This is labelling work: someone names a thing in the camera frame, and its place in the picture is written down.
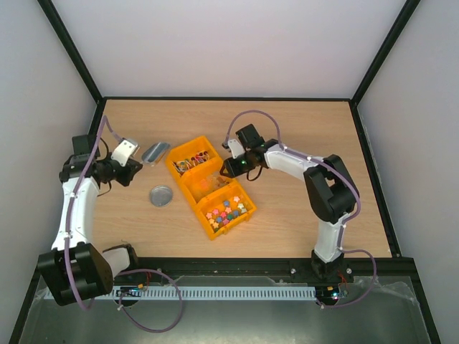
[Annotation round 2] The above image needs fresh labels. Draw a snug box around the metal scoop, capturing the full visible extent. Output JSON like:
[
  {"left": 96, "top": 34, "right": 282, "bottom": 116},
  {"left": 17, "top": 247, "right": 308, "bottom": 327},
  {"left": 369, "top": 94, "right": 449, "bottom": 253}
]
[{"left": 141, "top": 142, "right": 171, "bottom": 166}]

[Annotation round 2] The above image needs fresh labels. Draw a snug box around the orange three-compartment bin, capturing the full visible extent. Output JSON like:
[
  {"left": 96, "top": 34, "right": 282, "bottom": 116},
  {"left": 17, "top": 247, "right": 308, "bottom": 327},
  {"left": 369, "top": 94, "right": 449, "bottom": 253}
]
[{"left": 166, "top": 136, "right": 257, "bottom": 240}]

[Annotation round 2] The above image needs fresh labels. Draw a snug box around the clear plastic jar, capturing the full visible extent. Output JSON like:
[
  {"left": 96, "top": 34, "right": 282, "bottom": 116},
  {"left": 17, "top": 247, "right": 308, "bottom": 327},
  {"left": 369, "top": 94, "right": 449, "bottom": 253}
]
[{"left": 199, "top": 172, "right": 230, "bottom": 192}]

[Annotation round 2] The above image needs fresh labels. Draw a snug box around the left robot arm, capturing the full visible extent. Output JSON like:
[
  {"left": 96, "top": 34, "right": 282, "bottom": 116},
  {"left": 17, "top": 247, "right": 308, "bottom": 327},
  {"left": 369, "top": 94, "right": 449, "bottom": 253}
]
[{"left": 37, "top": 135, "right": 143, "bottom": 306}]

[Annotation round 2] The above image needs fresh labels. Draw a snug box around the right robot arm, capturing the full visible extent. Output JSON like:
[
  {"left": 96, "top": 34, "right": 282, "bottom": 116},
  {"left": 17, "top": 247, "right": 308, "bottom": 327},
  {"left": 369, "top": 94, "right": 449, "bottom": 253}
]
[{"left": 220, "top": 124, "right": 361, "bottom": 281}]

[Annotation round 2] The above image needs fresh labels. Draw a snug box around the round metal lid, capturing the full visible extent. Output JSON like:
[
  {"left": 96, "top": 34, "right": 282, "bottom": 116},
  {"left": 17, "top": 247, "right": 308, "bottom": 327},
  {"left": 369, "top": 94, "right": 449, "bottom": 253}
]
[{"left": 149, "top": 185, "right": 174, "bottom": 208}]

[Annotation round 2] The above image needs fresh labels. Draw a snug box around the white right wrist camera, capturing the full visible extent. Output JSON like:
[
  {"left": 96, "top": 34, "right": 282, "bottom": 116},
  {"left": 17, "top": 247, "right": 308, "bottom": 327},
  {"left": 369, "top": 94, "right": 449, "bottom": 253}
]
[{"left": 222, "top": 139, "right": 245, "bottom": 159}]

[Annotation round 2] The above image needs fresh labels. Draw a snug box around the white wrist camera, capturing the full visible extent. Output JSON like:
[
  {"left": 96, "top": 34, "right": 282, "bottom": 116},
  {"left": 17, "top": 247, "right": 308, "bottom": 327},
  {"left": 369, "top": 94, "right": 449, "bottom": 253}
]
[
  {"left": 222, "top": 139, "right": 245, "bottom": 159},
  {"left": 110, "top": 138, "right": 139, "bottom": 167}
]

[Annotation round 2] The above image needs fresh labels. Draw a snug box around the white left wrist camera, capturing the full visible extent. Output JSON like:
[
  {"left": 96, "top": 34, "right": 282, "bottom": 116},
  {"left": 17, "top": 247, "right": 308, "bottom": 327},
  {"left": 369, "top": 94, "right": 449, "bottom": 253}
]
[{"left": 110, "top": 138, "right": 139, "bottom": 167}]

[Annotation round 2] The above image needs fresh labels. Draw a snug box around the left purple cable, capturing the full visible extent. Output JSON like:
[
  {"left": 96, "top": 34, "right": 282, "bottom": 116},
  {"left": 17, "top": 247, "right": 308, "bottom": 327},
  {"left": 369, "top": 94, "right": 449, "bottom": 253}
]
[{"left": 64, "top": 114, "right": 184, "bottom": 333}]

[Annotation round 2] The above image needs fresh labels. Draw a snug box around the white slotted cable duct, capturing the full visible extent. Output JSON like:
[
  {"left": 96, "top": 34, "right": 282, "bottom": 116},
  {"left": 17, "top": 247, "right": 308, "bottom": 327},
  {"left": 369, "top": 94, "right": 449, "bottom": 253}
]
[{"left": 96, "top": 286, "right": 316, "bottom": 301}]

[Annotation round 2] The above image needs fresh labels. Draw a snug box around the black aluminium frame rail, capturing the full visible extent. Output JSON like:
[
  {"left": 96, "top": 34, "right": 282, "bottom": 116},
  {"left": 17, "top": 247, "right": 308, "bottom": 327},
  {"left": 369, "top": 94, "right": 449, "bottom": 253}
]
[{"left": 35, "top": 254, "right": 417, "bottom": 284}]

